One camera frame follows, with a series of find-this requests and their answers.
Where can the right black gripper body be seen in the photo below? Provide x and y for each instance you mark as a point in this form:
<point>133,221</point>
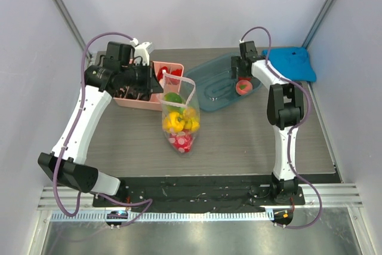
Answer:
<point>242,73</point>

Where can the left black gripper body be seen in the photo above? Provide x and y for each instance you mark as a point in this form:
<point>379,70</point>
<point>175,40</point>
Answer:
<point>138,77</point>

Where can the green lime toy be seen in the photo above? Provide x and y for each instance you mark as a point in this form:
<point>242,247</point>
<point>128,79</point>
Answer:
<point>173,98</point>

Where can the yellow bell pepper toy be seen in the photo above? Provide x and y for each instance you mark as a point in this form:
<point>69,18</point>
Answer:
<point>173,123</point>

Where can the clear pink zip top bag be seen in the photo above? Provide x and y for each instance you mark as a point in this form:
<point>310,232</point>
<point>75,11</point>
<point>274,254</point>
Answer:
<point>186,88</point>

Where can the yellow banana bunch toy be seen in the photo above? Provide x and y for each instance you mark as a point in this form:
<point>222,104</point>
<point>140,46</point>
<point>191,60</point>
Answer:
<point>192,121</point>

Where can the green cucumber toy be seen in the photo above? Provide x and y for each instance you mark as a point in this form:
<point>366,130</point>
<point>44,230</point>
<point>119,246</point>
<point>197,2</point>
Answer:
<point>175,107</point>

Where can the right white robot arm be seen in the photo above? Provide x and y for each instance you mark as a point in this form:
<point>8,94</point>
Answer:
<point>285,109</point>

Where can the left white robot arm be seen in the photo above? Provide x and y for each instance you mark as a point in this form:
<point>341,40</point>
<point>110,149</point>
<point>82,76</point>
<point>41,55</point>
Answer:
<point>124,65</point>

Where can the red fabric item left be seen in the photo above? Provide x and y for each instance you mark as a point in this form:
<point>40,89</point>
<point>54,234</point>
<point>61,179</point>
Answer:
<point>161,72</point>

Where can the red fabric item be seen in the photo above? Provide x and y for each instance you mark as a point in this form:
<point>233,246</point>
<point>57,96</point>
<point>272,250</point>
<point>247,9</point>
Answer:
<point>161,72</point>
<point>177,72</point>

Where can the pink divided organizer box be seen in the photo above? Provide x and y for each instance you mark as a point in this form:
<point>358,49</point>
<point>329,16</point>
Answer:
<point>155,68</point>

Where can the pink peach toy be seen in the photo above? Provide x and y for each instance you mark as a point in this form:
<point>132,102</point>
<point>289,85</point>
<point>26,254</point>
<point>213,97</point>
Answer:
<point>243,87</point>

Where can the red fabric item right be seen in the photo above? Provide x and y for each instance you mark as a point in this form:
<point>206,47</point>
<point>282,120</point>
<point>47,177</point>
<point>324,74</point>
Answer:
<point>177,72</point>

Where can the teal plastic fruit tray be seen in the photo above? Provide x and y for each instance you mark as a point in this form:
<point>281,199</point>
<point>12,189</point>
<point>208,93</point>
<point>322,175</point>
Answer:
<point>215,87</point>

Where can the folded blue cloth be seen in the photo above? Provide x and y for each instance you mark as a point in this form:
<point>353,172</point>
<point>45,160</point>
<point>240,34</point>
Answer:
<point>292,63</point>

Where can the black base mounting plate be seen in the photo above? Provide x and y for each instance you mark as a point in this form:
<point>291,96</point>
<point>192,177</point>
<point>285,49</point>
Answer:
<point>201,194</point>

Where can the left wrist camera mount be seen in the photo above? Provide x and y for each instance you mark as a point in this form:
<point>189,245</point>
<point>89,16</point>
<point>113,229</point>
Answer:
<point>142,50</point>

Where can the white slotted cable duct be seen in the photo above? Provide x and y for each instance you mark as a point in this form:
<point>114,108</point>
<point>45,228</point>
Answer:
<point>112,216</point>

